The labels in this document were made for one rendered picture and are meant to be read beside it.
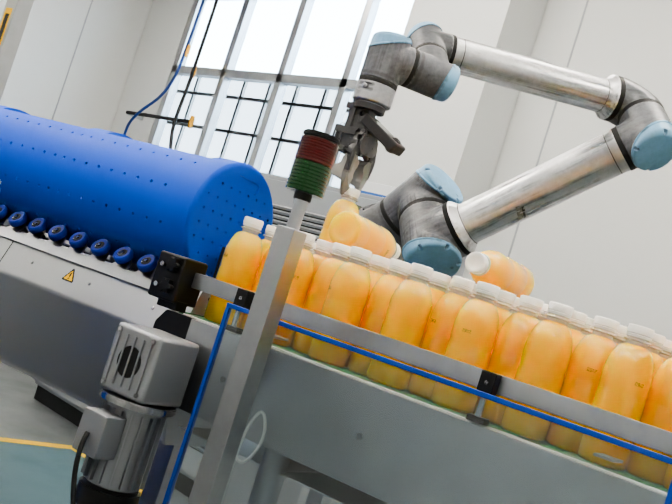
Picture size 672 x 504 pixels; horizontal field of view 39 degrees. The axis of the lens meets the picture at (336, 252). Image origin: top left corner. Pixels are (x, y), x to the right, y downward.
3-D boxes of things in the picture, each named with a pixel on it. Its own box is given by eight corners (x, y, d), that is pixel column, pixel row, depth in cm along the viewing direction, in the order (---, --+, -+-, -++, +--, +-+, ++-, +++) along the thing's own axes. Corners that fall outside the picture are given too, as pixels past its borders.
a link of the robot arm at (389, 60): (422, 39, 210) (382, 23, 207) (405, 92, 209) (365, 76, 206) (406, 46, 219) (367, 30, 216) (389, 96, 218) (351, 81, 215)
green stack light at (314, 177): (299, 194, 156) (308, 166, 156) (330, 202, 152) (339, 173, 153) (277, 184, 151) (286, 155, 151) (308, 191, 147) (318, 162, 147)
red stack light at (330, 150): (308, 165, 156) (315, 143, 156) (339, 172, 153) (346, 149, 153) (286, 154, 151) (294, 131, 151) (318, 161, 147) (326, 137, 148)
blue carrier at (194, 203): (14, 221, 264) (49, 126, 266) (248, 302, 215) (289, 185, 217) (-74, 191, 240) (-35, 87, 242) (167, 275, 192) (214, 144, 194)
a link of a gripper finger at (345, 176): (324, 190, 211) (340, 154, 213) (346, 195, 208) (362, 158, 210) (318, 184, 209) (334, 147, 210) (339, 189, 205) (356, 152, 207)
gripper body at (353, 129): (344, 157, 217) (360, 108, 218) (375, 164, 213) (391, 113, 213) (327, 147, 211) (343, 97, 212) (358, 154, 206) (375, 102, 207)
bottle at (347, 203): (337, 282, 213) (363, 204, 214) (338, 282, 206) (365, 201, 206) (307, 272, 213) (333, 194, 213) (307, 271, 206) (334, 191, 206)
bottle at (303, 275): (253, 331, 179) (283, 238, 180) (288, 342, 180) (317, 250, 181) (255, 335, 172) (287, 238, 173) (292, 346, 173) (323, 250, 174)
